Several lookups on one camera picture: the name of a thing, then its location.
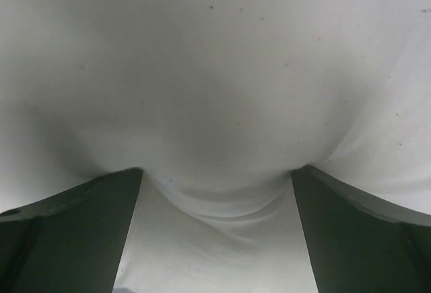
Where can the white pillow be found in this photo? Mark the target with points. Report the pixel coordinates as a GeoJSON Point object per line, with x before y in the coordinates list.
{"type": "Point", "coordinates": [217, 101]}

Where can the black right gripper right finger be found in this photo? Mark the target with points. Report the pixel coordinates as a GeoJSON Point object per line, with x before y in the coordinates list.
{"type": "Point", "coordinates": [358, 242]}

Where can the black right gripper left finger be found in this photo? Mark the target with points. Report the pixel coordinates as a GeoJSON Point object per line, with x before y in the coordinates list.
{"type": "Point", "coordinates": [72, 241]}

